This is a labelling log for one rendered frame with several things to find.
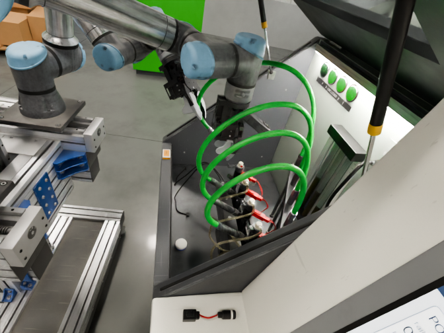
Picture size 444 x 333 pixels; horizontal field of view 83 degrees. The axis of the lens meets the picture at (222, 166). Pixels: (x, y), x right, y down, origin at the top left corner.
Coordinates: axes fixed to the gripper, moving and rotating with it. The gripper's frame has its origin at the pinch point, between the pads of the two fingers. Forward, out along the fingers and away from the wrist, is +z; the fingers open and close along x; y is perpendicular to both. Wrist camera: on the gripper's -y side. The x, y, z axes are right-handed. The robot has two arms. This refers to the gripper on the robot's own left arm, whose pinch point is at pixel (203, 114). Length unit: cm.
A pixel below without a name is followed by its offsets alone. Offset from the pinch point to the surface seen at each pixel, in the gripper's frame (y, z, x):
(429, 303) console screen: -42, 32, 46
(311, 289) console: -27, 37, 38
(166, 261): 12.9, 33.4, 29.9
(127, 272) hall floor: 105, 66, -14
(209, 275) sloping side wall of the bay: -4.2, 34.8, 35.0
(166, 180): 22.8, 16.0, 5.0
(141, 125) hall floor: 161, -29, -145
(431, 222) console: -45, 25, 41
